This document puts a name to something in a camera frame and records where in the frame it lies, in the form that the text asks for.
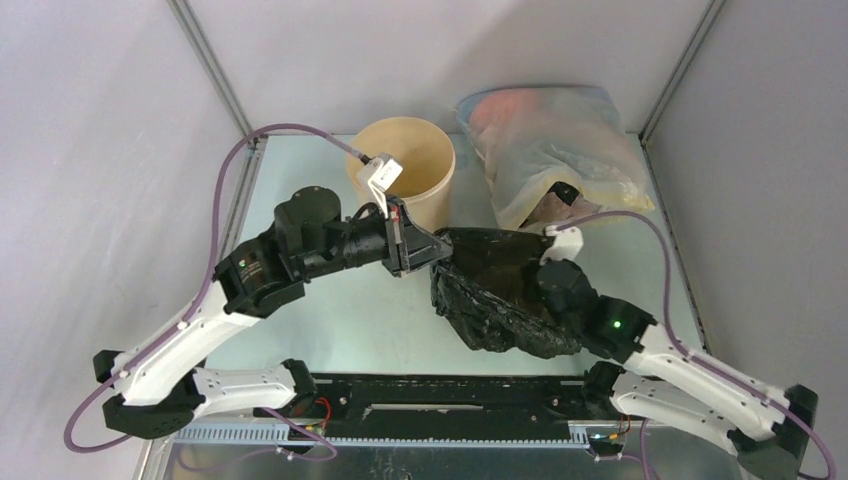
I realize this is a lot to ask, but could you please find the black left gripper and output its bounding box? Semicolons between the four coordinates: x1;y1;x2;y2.
299;195;452;280

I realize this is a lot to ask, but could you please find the black plastic trash bag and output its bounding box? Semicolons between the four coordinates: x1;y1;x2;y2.
430;227;581;359

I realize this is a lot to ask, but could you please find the beige round trash bin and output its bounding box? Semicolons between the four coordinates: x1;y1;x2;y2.
350;117;456;232

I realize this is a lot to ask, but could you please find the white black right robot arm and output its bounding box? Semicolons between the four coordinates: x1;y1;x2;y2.
530;260;818;479

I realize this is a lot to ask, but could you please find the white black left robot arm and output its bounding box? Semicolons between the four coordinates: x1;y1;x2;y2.
93;186;452;439

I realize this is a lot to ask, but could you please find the translucent bag of supplies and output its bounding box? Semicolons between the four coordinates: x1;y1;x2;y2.
455;85;654;230

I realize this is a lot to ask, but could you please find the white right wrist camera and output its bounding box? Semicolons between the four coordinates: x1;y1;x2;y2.
540;225;584;265

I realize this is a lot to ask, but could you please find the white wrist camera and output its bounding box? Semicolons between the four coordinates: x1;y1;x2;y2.
540;225;584;265
355;153;403;218

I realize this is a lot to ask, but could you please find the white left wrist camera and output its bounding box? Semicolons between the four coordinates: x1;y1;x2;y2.
355;153;403;218

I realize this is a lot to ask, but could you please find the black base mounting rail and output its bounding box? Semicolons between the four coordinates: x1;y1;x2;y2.
282;373;620;443

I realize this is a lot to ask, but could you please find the aluminium frame post right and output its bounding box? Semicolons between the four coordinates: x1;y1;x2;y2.
639;0;728;146

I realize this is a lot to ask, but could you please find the aluminium frame post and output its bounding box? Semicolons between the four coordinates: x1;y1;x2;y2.
639;0;728;146
166;0;253;135

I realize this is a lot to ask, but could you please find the aluminium frame post left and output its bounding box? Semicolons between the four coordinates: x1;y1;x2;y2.
166;0;253;135

